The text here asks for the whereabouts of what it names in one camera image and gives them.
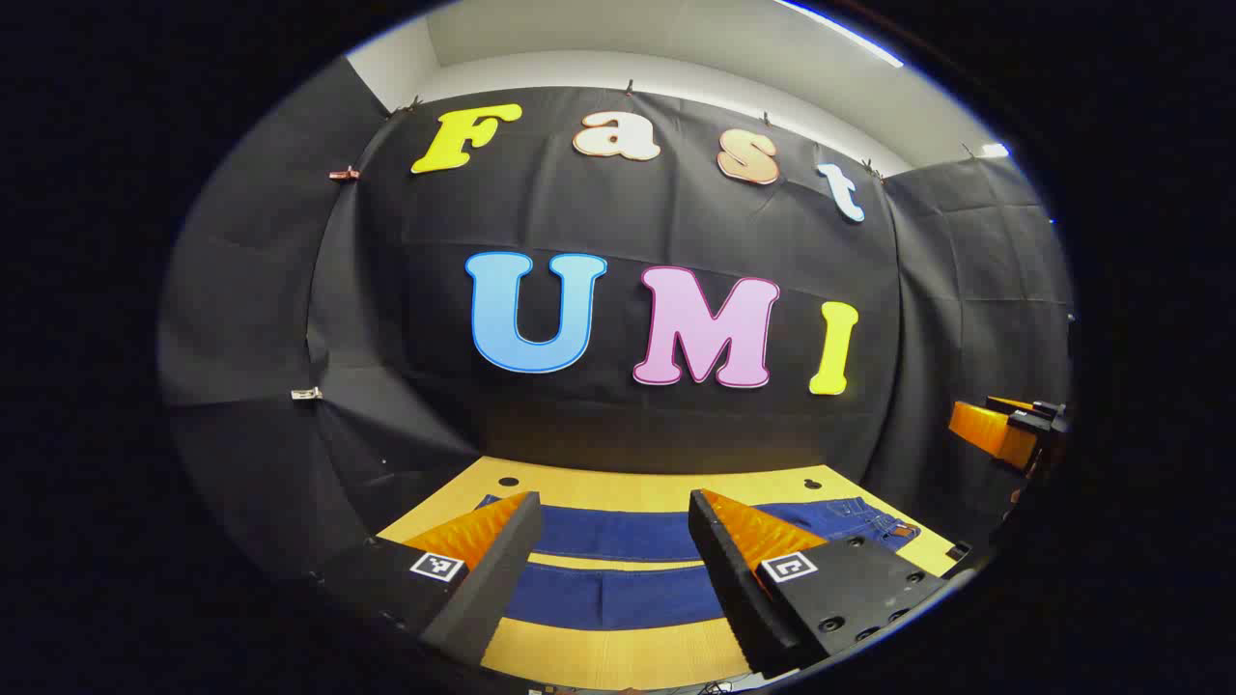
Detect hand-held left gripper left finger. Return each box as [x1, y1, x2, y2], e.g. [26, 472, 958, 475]
[314, 490, 545, 669]

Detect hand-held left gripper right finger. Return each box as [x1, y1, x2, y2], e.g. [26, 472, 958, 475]
[688, 488, 957, 680]

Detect blue denim jeans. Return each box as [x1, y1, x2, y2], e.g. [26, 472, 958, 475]
[473, 494, 923, 633]

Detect black backdrop cloth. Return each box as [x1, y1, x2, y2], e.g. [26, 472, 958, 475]
[159, 58, 1075, 580]

